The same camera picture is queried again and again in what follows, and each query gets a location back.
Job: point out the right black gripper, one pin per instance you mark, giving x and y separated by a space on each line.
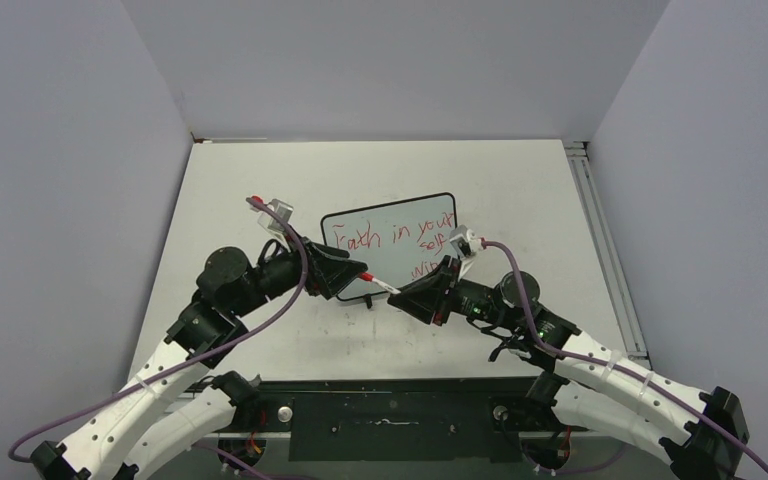
426 296

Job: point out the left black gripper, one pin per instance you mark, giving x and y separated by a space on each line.
329 269

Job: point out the white marker pen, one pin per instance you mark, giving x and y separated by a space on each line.
385 286

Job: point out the small black-framed whiteboard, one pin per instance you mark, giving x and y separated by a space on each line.
399 241

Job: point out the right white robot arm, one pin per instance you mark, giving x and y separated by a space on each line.
699 434

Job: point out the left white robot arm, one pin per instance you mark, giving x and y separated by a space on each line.
134 436

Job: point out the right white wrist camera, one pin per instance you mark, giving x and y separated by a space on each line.
468 246

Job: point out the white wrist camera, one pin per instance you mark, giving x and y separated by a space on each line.
468 246
268 221

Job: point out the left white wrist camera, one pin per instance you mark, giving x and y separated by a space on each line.
268 221

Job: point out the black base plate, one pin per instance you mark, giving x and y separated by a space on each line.
401 420

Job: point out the aluminium frame rail right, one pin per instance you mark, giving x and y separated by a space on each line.
613 273

